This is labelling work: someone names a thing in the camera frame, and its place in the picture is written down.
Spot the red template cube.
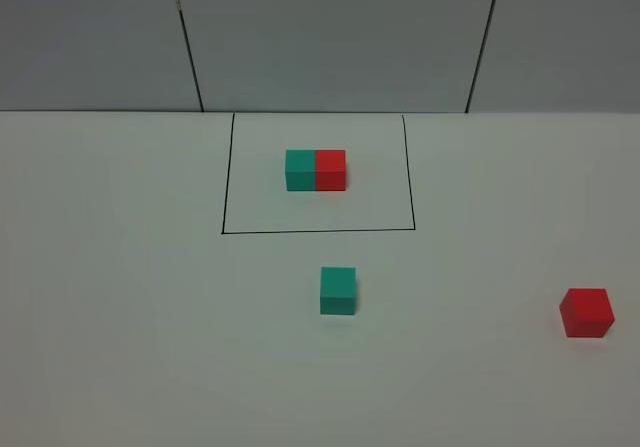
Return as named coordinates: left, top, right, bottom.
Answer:
left=315, top=150, right=347, bottom=191

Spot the green template cube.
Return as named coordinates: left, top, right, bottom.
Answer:
left=285, top=149, right=316, bottom=191

